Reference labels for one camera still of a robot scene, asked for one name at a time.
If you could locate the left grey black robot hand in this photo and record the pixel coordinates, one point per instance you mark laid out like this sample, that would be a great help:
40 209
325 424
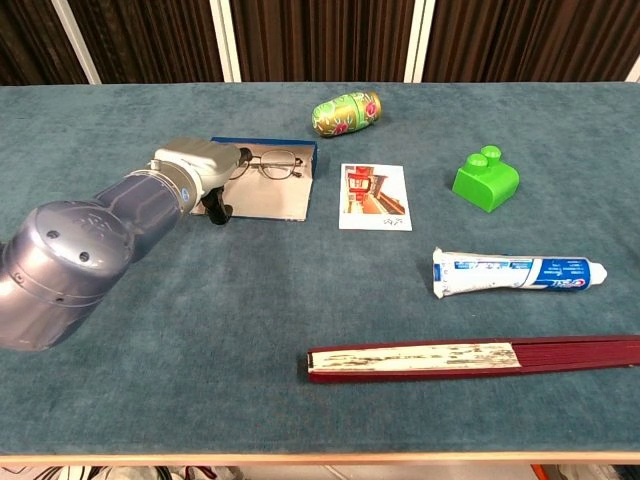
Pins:
210 157

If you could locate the thin black metal eyeglasses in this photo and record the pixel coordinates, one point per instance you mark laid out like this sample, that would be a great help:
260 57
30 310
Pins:
277 165

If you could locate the blue glasses case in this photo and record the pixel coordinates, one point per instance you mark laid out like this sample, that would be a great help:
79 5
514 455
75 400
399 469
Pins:
280 200

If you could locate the left blue grey robot arm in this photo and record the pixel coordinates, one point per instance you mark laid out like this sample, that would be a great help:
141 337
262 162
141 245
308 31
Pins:
65 260

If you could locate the green gold floral nesting doll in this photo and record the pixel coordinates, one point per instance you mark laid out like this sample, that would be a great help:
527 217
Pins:
345 115

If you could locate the dark brown pleated curtain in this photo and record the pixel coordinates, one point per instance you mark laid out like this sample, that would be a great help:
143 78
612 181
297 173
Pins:
320 40

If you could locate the white bordered photo card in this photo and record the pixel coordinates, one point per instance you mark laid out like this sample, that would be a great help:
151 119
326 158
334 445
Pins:
372 197

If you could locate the teal felt table cloth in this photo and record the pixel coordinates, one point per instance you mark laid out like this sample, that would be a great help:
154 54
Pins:
175 375

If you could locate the green toy building block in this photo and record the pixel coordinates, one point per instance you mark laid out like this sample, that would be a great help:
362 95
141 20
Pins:
487 187

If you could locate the dark red folding fan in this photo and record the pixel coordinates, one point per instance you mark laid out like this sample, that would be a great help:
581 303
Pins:
425 357

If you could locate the white blue toothpaste tube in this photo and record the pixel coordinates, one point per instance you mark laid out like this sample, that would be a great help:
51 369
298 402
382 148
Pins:
500 272

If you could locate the white frame post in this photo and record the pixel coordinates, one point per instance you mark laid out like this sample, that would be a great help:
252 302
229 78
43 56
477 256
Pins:
635 72
416 40
75 42
225 40

